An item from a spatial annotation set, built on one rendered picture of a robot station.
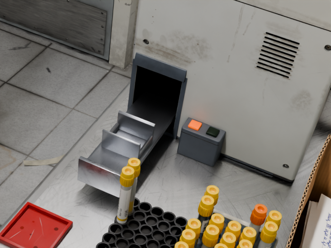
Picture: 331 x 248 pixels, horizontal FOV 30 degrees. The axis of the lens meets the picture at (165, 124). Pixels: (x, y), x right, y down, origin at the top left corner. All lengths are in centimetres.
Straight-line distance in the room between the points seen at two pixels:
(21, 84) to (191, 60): 167
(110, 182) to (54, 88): 167
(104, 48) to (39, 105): 40
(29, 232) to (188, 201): 22
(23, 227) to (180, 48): 32
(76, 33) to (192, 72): 178
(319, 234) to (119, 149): 28
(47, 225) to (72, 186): 8
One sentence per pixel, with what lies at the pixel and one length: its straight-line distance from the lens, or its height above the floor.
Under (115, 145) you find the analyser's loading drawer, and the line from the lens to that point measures 84.
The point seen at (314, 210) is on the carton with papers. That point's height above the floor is 94.
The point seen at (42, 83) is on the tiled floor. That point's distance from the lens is 248.
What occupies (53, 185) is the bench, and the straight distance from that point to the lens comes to 86.
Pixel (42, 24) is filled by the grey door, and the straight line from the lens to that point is 270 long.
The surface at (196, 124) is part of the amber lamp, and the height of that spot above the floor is 93.
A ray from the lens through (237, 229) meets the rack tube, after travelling 68.
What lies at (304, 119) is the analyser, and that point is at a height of 99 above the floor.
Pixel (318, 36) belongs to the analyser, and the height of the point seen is 112.
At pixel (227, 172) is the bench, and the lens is 91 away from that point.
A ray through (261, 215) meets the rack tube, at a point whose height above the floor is 99.
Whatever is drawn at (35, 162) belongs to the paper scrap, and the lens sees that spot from 214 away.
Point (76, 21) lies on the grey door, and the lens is 260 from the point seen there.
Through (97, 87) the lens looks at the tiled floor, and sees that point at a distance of 248.
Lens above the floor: 150
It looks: 40 degrees down
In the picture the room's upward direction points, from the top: 10 degrees clockwise
